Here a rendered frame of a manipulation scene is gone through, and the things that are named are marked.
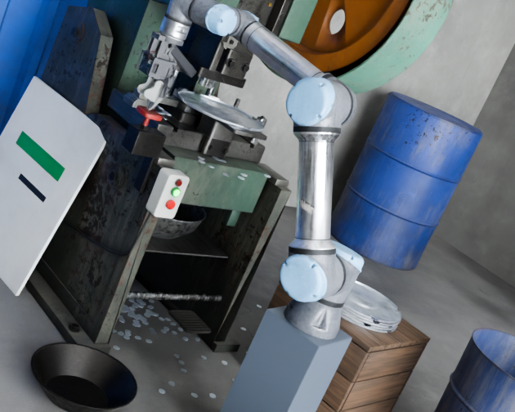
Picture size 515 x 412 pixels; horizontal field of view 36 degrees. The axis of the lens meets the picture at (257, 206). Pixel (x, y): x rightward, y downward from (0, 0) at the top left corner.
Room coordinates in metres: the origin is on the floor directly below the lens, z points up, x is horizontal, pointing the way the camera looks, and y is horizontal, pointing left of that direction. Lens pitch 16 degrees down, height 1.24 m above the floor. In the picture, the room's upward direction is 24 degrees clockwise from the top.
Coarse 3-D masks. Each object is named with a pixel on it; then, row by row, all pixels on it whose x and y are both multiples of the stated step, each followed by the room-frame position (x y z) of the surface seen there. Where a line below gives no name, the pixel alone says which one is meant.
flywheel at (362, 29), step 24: (336, 0) 2.83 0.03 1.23; (360, 0) 2.75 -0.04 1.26; (384, 0) 2.69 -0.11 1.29; (408, 0) 2.58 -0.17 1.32; (312, 24) 2.87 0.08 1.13; (360, 24) 2.72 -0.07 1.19; (384, 24) 2.61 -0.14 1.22; (312, 48) 2.84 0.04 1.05; (336, 48) 2.76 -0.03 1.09; (360, 48) 2.65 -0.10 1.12; (336, 72) 2.71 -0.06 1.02
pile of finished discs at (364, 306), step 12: (360, 288) 2.64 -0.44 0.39; (348, 300) 2.47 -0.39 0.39; (360, 300) 2.50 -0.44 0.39; (372, 300) 2.55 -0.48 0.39; (384, 300) 2.62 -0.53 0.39; (348, 312) 2.41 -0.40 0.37; (360, 312) 2.41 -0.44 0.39; (372, 312) 2.45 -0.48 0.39; (384, 312) 2.50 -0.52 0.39; (396, 312) 2.55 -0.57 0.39; (360, 324) 2.41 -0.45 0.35; (372, 324) 2.39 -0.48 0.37; (384, 324) 2.41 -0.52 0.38; (396, 324) 2.46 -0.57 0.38
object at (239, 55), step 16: (256, 0) 2.53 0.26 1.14; (272, 0) 2.57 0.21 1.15; (256, 16) 2.55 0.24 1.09; (192, 48) 2.56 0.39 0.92; (208, 48) 2.50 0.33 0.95; (224, 48) 2.49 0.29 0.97; (240, 48) 2.54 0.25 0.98; (208, 64) 2.48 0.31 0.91; (224, 64) 2.48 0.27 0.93; (240, 64) 2.52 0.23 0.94
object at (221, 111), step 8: (184, 96) 2.48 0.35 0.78; (192, 96) 2.54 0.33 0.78; (208, 96) 2.63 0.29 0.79; (192, 104) 2.42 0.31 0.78; (200, 104) 2.48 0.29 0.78; (208, 104) 2.50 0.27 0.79; (216, 104) 2.55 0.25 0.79; (224, 104) 2.64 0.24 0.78; (208, 112) 2.41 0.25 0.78; (216, 112) 2.44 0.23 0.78; (224, 112) 2.48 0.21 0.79; (232, 112) 2.53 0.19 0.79; (240, 112) 2.63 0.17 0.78; (224, 120) 2.36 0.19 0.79; (232, 120) 2.44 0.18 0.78; (240, 120) 2.49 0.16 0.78; (248, 120) 2.55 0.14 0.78; (248, 128) 2.42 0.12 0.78; (256, 128) 2.47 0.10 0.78
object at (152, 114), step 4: (140, 108) 2.18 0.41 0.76; (144, 108) 2.19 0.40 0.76; (140, 112) 2.17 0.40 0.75; (144, 112) 2.16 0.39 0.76; (148, 112) 2.16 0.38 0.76; (152, 112) 2.18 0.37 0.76; (156, 112) 2.21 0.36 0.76; (144, 116) 2.16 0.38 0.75; (148, 116) 2.16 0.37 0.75; (152, 116) 2.16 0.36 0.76; (156, 116) 2.17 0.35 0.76; (160, 116) 2.18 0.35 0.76; (144, 120) 2.19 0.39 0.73; (148, 120) 2.19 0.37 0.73; (156, 120) 2.18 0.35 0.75; (160, 120) 2.19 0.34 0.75; (144, 124) 2.19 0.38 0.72
